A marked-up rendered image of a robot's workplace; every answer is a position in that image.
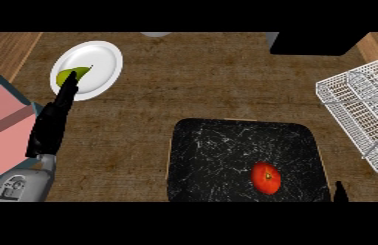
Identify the red tomato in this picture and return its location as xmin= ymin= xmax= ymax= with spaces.
xmin=250 ymin=161 xmax=284 ymax=195

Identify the white wire tiered basket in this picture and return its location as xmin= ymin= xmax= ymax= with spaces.
xmin=315 ymin=60 xmax=378 ymax=174

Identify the black marble tray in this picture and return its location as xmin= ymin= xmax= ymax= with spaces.
xmin=166 ymin=118 xmax=333 ymax=203

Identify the pink box with teal edge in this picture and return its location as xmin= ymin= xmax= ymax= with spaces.
xmin=0 ymin=76 xmax=45 ymax=175

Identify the black appliance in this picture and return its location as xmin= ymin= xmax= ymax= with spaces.
xmin=269 ymin=32 xmax=370 ymax=56

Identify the green pear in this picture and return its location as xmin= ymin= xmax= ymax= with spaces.
xmin=55 ymin=65 xmax=95 ymax=88

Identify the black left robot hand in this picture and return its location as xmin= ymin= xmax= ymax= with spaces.
xmin=26 ymin=70 xmax=80 ymax=159

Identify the pale grey round object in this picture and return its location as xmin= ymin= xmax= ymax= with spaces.
xmin=141 ymin=32 xmax=173 ymax=38

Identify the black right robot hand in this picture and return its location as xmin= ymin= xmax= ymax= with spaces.
xmin=333 ymin=180 xmax=351 ymax=203

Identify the white round plate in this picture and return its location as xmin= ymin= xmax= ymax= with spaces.
xmin=49 ymin=40 xmax=125 ymax=102

